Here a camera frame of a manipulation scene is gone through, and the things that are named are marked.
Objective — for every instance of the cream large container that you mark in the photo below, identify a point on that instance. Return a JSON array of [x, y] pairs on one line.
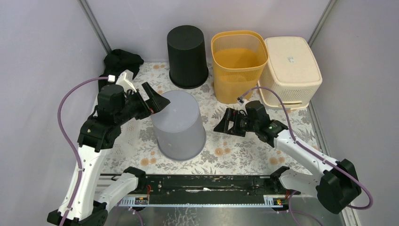
[[291, 76]]

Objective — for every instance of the yellow plastic waste basket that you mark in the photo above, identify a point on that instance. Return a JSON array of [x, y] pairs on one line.
[[239, 58]]

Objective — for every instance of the black crumpled cloth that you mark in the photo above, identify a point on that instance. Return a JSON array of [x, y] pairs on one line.
[[117, 61]]

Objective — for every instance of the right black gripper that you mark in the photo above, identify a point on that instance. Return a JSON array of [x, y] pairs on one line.
[[233, 115]]

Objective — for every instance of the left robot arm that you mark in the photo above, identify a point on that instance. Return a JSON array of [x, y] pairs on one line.
[[80, 206]]

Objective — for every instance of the grey bucket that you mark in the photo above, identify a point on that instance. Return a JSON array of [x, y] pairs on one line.
[[178, 128]]

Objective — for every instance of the white perforated basket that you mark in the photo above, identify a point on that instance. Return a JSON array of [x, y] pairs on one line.
[[119, 138]]

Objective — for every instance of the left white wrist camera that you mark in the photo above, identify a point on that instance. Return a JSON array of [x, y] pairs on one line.
[[125, 80]]

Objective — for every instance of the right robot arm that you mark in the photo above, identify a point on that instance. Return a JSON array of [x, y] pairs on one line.
[[311, 162]]

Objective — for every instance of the floral patterned table mat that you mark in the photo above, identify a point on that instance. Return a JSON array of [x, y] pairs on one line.
[[222, 154]]

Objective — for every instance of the black round bucket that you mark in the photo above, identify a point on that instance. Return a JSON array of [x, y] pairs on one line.
[[187, 57]]

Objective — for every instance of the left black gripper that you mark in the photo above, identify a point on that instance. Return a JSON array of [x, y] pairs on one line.
[[142, 103]]

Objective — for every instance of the aluminium frame rail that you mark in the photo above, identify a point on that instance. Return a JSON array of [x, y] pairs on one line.
[[200, 191]]

